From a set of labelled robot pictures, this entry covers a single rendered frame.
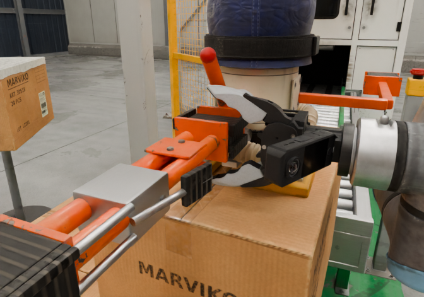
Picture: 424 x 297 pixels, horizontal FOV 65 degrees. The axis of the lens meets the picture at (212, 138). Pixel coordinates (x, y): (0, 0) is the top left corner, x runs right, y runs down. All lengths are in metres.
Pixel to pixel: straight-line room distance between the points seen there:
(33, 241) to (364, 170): 0.35
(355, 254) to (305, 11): 0.90
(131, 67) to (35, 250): 1.96
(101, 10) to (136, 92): 11.27
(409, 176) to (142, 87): 1.85
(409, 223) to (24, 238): 0.42
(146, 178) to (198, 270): 0.27
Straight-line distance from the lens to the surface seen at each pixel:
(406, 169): 0.44
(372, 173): 0.44
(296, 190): 0.60
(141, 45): 2.10
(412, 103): 1.68
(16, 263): 0.24
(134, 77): 2.16
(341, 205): 1.46
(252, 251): 0.50
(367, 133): 0.44
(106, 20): 13.22
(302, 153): 0.40
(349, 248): 1.30
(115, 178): 0.34
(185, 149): 0.40
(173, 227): 0.54
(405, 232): 0.50
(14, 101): 1.95
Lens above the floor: 1.23
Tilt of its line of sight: 19 degrees down
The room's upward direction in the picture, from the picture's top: straight up
